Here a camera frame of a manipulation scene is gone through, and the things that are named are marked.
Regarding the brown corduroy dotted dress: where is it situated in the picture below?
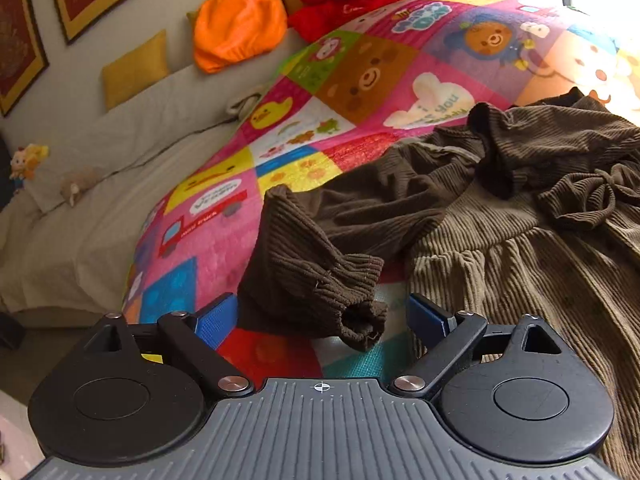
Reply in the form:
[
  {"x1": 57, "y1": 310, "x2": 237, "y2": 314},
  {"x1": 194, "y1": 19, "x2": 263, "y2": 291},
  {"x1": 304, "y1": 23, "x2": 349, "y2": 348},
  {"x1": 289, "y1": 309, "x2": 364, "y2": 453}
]
[{"x1": 238, "y1": 90, "x2": 639, "y2": 479}]

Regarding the beige covered sofa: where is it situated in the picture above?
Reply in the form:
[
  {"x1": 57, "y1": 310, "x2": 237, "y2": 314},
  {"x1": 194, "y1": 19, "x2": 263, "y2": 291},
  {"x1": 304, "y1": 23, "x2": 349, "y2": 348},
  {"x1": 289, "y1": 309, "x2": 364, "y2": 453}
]
[{"x1": 1, "y1": 30, "x2": 305, "y2": 327}]

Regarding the beige small plush animal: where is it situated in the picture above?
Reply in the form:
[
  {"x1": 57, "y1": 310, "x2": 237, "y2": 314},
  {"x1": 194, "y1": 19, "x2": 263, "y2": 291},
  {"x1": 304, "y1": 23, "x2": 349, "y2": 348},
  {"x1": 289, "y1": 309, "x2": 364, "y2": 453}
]
[{"x1": 60, "y1": 167, "x2": 102, "y2": 207}]

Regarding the small colourful doll toy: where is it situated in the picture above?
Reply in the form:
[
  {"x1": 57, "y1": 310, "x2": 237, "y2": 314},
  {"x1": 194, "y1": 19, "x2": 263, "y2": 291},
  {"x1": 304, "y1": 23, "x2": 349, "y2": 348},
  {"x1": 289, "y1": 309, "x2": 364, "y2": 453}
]
[{"x1": 10, "y1": 144, "x2": 50, "y2": 193}]

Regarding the colourful cartoon play mat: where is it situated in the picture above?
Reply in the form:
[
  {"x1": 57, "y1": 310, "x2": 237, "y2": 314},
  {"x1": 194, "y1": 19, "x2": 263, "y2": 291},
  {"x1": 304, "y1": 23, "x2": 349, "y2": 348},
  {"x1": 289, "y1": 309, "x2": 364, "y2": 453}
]
[{"x1": 122, "y1": 0, "x2": 639, "y2": 384}]

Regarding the yellow square cushion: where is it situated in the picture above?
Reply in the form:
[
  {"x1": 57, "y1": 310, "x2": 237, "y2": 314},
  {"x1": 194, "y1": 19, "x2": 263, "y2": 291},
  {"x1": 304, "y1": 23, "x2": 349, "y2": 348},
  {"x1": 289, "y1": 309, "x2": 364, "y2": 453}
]
[{"x1": 101, "y1": 29, "x2": 170, "y2": 110}]

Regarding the orange pumpkin plush cushion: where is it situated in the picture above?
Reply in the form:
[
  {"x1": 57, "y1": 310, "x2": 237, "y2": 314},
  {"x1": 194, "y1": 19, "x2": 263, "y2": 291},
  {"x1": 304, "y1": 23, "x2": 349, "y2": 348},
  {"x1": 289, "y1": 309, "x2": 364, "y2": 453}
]
[{"x1": 192, "y1": 0, "x2": 288, "y2": 74}]

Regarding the red framed picture left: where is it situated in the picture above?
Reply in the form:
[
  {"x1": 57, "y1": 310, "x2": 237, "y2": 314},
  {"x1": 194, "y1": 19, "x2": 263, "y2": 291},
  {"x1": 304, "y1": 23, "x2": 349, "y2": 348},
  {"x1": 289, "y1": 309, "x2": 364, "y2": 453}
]
[{"x1": 0, "y1": 0, "x2": 49, "y2": 117}]

